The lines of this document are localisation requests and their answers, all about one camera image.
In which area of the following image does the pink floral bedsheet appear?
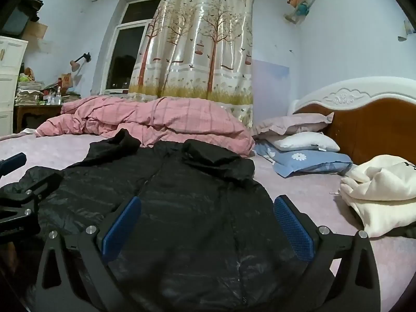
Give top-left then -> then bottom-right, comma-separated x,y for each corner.
0,134 -> 415,311

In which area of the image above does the white pillow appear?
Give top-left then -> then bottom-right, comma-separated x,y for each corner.
263,132 -> 341,152

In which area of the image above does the cluttered wooden desk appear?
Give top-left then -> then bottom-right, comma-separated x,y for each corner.
13,68 -> 80,133

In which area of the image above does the tree print curtain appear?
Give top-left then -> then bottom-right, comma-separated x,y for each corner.
128,0 -> 254,127

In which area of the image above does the mauve pillow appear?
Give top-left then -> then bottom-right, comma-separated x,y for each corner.
251,112 -> 334,137

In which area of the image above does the white cabinet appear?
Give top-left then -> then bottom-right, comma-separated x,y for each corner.
0,36 -> 28,136

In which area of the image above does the blue flower pillow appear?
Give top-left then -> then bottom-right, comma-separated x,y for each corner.
255,140 -> 353,178

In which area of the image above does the pink wall lamp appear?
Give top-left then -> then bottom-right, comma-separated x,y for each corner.
70,52 -> 91,73

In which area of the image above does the cream folded garment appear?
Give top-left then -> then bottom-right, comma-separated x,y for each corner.
339,155 -> 415,238

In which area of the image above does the white and wood headboard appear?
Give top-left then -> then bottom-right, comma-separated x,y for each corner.
288,76 -> 416,164

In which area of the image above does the hanging doll toy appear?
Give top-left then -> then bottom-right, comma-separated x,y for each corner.
284,0 -> 310,24

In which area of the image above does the pink plaid duvet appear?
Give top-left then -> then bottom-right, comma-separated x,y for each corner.
35,96 -> 255,157

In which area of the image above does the black puffer jacket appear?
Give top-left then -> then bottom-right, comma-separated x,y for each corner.
0,128 -> 310,312

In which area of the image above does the dark window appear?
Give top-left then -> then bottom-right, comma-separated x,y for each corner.
102,0 -> 161,94

